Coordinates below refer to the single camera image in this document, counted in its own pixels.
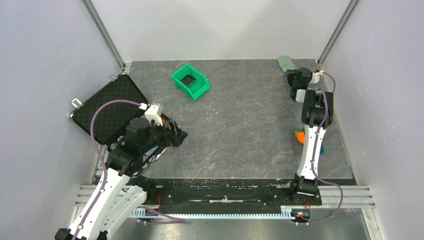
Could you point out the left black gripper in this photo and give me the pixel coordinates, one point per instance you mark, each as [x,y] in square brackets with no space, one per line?
[174,139]

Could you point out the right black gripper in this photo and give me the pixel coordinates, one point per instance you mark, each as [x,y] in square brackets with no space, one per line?
[291,73]

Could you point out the green card holder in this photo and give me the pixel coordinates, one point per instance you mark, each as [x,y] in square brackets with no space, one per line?
[286,64]

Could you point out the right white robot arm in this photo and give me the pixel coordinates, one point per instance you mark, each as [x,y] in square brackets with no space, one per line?
[317,115]

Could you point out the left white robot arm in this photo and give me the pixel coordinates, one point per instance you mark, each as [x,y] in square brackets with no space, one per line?
[122,188]

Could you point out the black card in bin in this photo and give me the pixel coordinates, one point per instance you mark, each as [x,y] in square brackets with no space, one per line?
[188,80]

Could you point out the green plastic bin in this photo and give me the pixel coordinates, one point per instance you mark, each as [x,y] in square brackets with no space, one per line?
[195,90]

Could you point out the toy brick assembly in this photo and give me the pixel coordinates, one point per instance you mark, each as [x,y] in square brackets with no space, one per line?
[297,139]

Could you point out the black poker chip case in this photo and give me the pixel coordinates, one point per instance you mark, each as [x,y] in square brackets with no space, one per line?
[106,114]

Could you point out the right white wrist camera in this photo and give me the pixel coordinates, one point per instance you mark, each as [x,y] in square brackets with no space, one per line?
[316,76]

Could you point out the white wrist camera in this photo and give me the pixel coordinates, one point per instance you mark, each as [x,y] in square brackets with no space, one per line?
[316,76]
[153,114]

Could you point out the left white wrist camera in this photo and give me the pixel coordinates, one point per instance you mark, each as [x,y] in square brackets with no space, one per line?
[153,114]

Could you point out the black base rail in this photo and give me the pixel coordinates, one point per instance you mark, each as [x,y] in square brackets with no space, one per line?
[226,196]

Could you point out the white toothed cable strip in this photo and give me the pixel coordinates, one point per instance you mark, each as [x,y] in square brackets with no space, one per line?
[284,214]

